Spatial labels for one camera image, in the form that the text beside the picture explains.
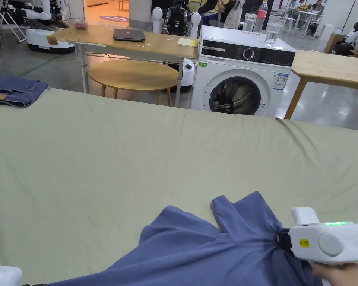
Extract black robot with white spheres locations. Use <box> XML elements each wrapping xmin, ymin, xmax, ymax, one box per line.
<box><xmin>152</xmin><ymin>0</ymin><xmax>202</xmax><ymax>93</ymax></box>

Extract round wooden low table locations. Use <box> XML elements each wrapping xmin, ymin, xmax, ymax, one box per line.
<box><xmin>88</xmin><ymin>60</ymin><xmax>180</xmax><ymax>106</ymax></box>

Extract group of people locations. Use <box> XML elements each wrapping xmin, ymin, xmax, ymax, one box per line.
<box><xmin>287</xmin><ymin>0</ymin><xmax>327</xmax><ymax>18</ymax></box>

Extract wooden table with white legs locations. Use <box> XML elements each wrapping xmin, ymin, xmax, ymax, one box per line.
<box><xmin>47</xmin><ymin>23</ymin><xmax>201</xmax><ymax>107</ymax></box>

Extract white and black robot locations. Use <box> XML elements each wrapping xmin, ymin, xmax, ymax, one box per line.
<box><xmin>335</xmin><ymin>12</ymin><xmax>358</xmax><ymax>59</ymax></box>

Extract blue shirt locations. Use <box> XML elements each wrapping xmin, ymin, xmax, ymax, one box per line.
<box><xmin>47</xmin><ymin>191</ymin><xmax>324</xmax><ymax>286</ymax></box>

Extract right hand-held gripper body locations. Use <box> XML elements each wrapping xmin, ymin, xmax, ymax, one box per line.
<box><xmin>275</xmin><ymin>207</ymin><xmax>358</xmax><ymax>265</ymax></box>

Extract white robot on wheeled base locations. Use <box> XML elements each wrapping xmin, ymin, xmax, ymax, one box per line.
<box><xmin>9</xmin><ymin>0</ymin><xmax>76</xmax><ymax>55</ymax></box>

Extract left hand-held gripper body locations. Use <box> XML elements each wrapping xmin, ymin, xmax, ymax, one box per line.
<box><xmin>0</xmin><ymin>266</ymin><xmax>23</xmax><ymax>286</ymax></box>

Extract white folding ladder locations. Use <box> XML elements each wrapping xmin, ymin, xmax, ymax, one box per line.
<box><xmin>0</xmin><ymin>0</ymin><xmax>26</xmax><ymax>42</ymax></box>

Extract person's right hand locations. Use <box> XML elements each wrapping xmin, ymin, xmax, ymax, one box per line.
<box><xmin>311</xmin><ymin>262</ymin><xmax>358</xmax><ymax>286</ymax></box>

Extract white washing machine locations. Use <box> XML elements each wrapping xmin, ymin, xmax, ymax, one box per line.
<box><xmin>189</xmin><ymin>0</ymin><xmax>297</xmax><ymax>118</ymax></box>

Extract bed with pale green sheet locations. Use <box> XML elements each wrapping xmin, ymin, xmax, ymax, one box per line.
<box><xmin>0</xmin><ymin>87</ymin><xmax>358</xmax><ymax>286</ymax></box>

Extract brown carton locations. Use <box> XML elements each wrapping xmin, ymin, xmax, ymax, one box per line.
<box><xmin>324</xmin><ymin>32</ymin><xmax>346</xmax><ymax>54</ymax></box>

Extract folded blue jeans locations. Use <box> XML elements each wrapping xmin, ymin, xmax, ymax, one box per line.
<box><xmin>0</xmin><ymin>73</ymin><xmax>49</xmax><ymax>108</ymax></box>

